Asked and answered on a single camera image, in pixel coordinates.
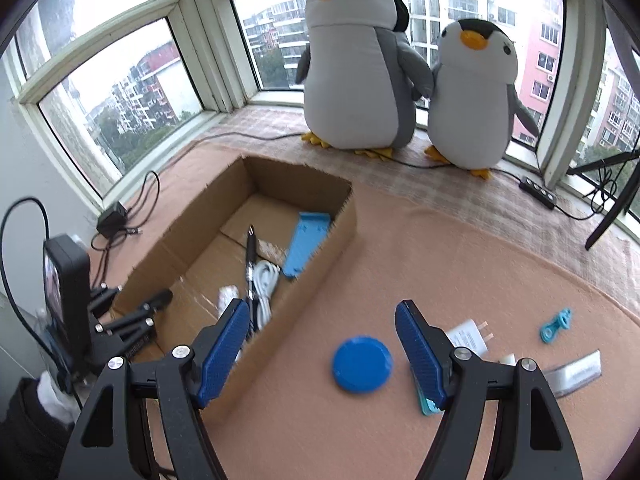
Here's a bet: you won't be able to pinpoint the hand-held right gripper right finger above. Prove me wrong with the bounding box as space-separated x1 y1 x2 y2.
394 300 583 480

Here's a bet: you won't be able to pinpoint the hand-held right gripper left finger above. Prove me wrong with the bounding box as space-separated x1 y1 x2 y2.
59 297 251 480

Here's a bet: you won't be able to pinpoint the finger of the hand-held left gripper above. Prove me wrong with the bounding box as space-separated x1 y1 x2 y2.
96 289 174 342
89 284 124 318

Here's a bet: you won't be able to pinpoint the white wall charger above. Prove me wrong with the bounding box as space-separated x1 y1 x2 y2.
446 319 496 361

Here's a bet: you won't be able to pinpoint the teal plastic clip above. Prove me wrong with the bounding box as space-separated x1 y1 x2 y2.
414 385 446 417

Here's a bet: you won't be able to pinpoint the blue round lid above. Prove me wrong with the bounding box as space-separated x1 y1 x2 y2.
332 336 393 392

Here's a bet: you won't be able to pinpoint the white cable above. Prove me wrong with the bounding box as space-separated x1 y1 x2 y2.
218 259 281 333

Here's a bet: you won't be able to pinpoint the black pen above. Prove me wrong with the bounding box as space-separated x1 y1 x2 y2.
244 225 259 312

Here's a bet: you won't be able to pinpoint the blue phone stand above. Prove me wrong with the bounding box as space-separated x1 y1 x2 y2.
282 211 332 279

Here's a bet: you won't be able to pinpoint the silver white box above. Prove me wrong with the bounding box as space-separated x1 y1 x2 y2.
542 350 602 397

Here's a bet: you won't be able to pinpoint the brown cardboard box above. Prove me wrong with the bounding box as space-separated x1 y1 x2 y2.
111 156 358 413

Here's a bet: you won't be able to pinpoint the person's left forearm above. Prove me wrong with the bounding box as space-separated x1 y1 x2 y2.
0 369 85 480

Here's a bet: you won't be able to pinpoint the black power adapter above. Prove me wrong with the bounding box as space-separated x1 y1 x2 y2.
96 201 129 239

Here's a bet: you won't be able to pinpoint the teal ringed holder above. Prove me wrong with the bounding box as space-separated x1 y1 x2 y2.
539 310 574 345

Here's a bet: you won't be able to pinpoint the checkered cloth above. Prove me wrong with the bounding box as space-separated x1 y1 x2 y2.
210 105 640 313

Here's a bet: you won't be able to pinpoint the black power strip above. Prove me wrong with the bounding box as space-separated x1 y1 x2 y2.
519 176 559 210

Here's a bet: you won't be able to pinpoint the black tripod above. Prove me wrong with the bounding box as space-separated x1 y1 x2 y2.
566 150 640 251

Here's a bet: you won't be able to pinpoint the small penguin plush toy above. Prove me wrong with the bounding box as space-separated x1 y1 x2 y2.
424 19 541 181

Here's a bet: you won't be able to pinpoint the large penguin plush toy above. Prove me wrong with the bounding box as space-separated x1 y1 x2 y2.
295 0 435 162

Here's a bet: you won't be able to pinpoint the dark adapter cable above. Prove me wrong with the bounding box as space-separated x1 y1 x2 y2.
90 170 162 272

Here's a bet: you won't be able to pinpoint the long black cable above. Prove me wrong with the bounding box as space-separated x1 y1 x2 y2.
197 130 523 186

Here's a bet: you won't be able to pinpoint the black ring light cable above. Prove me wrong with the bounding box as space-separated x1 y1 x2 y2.
552 160 632 222

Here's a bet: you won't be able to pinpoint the white window frame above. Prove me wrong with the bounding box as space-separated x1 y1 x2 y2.
0 0 640 211

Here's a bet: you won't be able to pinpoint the white ring light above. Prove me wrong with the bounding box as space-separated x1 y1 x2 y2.
601 2 640 92

